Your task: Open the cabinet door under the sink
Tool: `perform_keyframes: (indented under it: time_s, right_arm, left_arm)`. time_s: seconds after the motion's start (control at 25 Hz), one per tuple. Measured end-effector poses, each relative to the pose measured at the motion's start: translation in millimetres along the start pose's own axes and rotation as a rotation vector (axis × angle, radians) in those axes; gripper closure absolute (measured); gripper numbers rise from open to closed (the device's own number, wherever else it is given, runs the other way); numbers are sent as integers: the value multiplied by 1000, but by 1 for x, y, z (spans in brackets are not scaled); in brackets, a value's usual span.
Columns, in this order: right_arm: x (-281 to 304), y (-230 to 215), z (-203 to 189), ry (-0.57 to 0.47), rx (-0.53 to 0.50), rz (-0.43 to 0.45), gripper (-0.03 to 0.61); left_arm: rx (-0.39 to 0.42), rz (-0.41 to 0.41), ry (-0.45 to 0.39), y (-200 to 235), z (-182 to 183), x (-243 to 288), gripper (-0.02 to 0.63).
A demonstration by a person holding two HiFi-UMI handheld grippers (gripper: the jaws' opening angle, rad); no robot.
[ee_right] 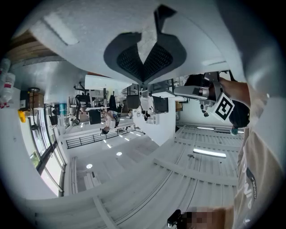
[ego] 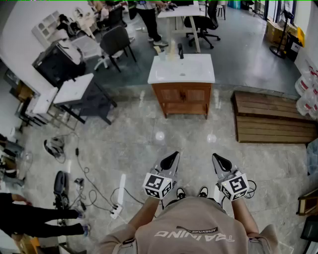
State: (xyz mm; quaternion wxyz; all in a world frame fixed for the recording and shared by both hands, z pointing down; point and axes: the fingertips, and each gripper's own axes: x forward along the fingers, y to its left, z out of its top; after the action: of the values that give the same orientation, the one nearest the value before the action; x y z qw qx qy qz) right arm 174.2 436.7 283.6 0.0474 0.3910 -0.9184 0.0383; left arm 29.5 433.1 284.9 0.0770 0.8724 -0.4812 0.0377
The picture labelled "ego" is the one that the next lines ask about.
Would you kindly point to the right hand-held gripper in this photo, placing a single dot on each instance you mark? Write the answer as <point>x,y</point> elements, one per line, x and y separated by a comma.
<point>236,186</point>

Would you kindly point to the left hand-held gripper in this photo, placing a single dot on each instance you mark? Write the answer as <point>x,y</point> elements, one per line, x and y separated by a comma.
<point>156,184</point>

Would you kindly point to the wooden cabinet door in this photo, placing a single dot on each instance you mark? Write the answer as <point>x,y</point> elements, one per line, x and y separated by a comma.
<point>171,94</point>
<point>196,94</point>

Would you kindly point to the person's right forearm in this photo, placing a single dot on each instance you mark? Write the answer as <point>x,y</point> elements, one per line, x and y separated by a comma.
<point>244,215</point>

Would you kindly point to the person's left forearm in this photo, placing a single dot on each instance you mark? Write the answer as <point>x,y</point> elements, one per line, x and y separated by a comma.
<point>144,213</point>

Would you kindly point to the wooden vanity cabinet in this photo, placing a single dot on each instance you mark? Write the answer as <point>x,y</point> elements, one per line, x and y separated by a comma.
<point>183,106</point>

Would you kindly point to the person's left shoe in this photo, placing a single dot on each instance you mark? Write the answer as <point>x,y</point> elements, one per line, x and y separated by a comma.
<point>181,193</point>

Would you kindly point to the person's beige shirt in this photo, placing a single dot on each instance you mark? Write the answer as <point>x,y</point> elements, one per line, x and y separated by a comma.
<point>193,218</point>

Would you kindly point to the white power strip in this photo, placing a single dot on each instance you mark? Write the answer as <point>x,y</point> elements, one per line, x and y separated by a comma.
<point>116,211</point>

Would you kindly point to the wooden slatted platform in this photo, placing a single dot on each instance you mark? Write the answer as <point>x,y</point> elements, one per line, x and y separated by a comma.
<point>273,119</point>

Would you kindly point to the blue plastic bag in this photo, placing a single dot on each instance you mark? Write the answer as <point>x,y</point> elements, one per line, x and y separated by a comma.
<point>313,158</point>

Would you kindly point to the dark metal basin stand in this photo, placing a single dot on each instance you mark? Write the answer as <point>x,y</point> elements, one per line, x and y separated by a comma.
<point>97,104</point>

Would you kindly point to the white sink basin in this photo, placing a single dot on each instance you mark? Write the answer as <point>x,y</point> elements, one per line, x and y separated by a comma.
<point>174,72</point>

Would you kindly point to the clear plastic jug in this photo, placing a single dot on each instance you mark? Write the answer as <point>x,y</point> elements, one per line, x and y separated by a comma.
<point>304,83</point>
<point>306,104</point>

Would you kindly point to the black headband device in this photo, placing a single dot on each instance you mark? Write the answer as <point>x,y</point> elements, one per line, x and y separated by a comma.
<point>59,182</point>

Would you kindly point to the black panel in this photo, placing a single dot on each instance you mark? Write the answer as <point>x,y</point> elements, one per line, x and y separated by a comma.
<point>310,232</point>

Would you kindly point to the beige cup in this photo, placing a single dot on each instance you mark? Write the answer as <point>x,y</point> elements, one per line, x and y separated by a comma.
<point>171,55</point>

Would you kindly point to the clear cup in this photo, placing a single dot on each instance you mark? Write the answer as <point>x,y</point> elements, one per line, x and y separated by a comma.
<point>162,55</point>

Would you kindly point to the grey white headset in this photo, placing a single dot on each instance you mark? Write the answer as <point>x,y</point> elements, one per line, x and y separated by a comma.
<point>54,147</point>

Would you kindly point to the black faucet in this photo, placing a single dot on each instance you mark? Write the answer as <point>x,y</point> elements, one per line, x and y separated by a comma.
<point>181,50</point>

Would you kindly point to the flat beige stick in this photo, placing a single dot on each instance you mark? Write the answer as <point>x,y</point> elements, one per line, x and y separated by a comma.
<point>158,49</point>

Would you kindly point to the white square basin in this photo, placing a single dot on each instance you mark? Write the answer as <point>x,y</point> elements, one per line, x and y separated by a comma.
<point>73,89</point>

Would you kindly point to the tall beige tube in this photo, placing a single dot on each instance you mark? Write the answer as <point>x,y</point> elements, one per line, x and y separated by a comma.
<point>172,44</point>

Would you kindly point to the white swivel chair base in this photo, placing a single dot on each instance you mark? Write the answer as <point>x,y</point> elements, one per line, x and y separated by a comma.
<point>102,62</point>

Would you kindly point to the grey chair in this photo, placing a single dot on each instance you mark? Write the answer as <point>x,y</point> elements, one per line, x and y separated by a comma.
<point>114,42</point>

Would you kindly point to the black standing fan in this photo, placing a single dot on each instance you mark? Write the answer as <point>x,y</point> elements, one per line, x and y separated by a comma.
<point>280,42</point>

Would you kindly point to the small black box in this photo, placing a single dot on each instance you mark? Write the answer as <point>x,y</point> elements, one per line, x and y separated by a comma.
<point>294,48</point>

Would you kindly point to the cardboard box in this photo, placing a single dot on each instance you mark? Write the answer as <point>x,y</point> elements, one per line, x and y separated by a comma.
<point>274,32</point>

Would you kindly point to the black office chair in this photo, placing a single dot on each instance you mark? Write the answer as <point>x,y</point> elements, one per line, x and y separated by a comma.
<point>202,23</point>

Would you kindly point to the white striped bag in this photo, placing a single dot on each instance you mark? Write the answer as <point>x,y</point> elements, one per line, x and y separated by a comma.
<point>70,50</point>

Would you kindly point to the yellow sign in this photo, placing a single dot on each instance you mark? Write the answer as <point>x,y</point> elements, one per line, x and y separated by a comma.
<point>301,36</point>

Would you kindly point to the white desk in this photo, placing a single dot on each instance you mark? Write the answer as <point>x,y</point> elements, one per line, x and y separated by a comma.
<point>181,11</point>

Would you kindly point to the cream high chair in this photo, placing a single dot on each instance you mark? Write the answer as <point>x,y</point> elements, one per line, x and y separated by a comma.
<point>83,21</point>

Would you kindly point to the black bag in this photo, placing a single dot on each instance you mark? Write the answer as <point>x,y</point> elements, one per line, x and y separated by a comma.
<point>65,24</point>

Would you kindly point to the white shelf unit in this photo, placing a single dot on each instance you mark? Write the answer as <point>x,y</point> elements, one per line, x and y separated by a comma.
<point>46,27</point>

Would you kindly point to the wooden frame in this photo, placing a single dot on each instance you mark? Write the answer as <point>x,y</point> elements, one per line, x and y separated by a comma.
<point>308,202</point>

